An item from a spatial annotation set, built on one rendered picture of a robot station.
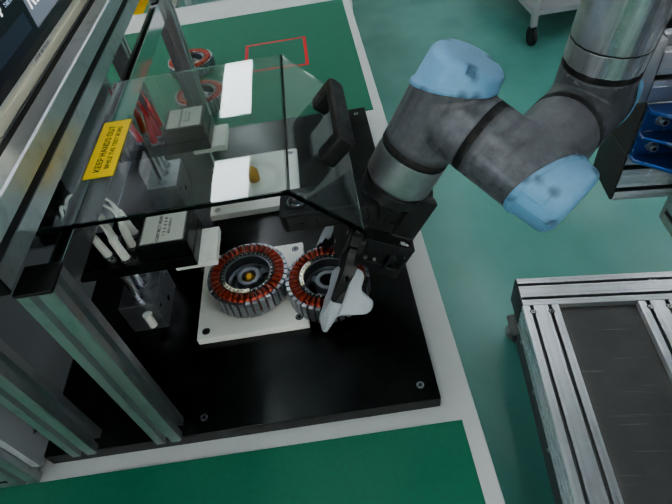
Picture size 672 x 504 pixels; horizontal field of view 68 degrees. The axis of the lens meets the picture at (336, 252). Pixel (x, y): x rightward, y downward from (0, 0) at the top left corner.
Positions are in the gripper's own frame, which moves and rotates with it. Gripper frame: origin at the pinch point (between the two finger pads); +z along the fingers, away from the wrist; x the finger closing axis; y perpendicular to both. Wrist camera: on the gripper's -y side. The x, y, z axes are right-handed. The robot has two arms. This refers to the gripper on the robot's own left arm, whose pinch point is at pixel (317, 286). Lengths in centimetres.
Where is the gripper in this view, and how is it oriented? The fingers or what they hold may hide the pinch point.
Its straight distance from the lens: 68.3
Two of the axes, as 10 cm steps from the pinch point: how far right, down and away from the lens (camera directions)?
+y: 9.3, 2.2, 3.0
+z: -3.6, 6.5, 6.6
